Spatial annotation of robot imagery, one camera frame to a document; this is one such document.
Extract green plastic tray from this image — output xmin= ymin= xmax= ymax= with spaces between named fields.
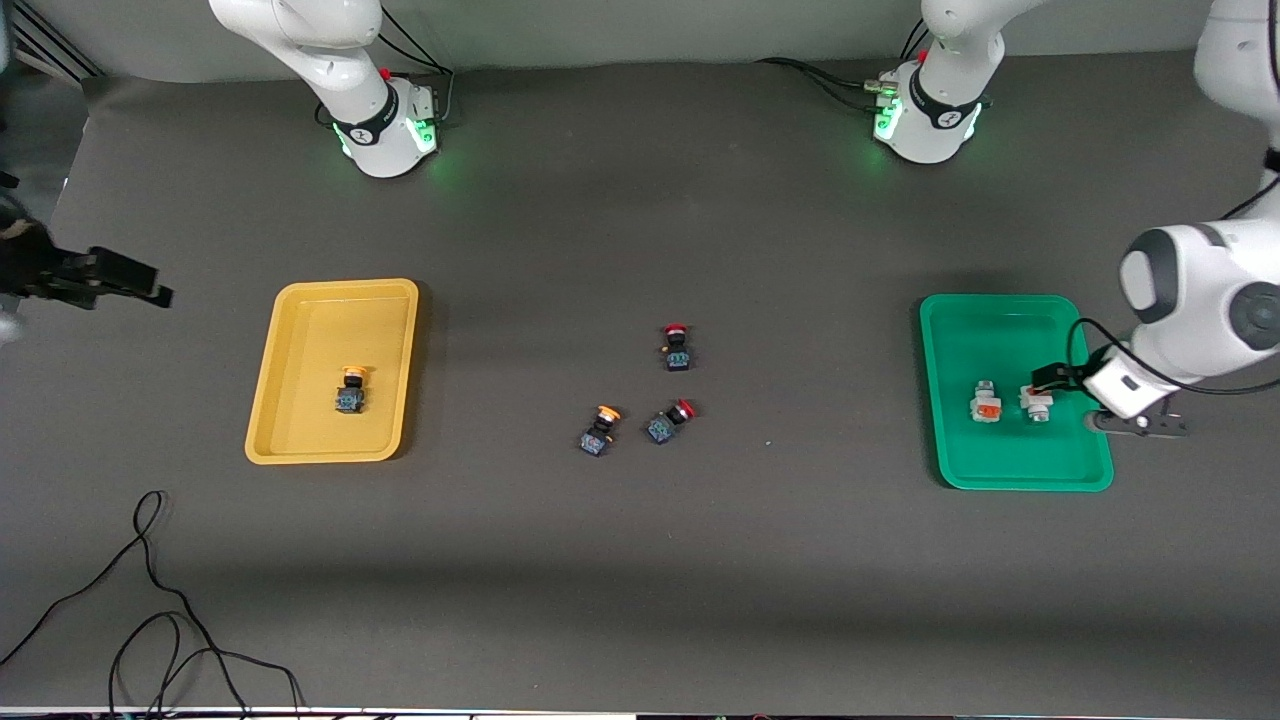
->
xmin=919 ymin=294 xmax=1115 ymax=493

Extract yellow plastic tray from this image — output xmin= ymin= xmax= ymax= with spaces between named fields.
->
xmin=244 ymin=278 xmax=421 ymax=467

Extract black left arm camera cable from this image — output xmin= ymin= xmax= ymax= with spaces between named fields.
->
xmin=1065 ymin=148 xmax=1280 ymax=397

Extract dark metal frame rail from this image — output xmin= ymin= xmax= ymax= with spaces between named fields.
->
xmin=8 ymin=8 xmax=101 ymax=81

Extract black right arm base cables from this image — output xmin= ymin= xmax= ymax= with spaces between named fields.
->
xmin=375 ymin=5 xmax=456 ymax=126

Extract black arm base cables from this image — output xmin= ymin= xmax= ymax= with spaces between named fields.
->
xmin=375 ymin=5 xmax=456 ymax=126
xmin=755 ymin=55 xmax=931 ymax=113

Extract thin black loose cable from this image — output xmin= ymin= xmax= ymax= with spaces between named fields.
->
xmin=0 ymin=489 xmax=306 ymax=720

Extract black left arm base cables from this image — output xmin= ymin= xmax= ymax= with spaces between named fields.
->
xmin=755 ymin=55 xmax=931 ymax=113

